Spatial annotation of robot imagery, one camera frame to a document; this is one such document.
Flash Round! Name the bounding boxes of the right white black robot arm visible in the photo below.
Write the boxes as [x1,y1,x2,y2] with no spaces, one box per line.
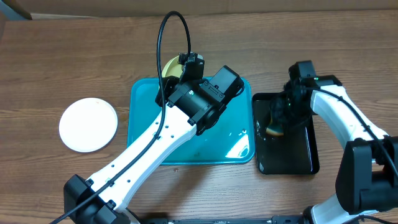
[266,60,397,224]

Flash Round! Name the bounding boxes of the white plate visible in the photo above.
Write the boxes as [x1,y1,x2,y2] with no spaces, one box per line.
[58,98,118,153]

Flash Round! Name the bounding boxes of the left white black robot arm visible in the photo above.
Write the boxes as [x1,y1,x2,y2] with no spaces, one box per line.
[54,52,244,224]

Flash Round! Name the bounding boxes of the green yellow scrub sponge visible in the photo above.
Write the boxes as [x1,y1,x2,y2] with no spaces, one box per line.
[266,119,284,136]

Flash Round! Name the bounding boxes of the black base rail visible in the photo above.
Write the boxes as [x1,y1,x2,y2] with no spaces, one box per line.
[139,215,310,224]

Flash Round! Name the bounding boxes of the teal plastic serving tray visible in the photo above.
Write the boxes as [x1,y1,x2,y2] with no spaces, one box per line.
[127,78,255,166]

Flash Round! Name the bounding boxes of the green rimmed plate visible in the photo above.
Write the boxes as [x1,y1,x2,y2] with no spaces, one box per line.
[157,55,182,92]

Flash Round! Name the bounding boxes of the black water tray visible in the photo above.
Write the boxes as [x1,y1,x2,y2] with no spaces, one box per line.
[252,93,320,175]

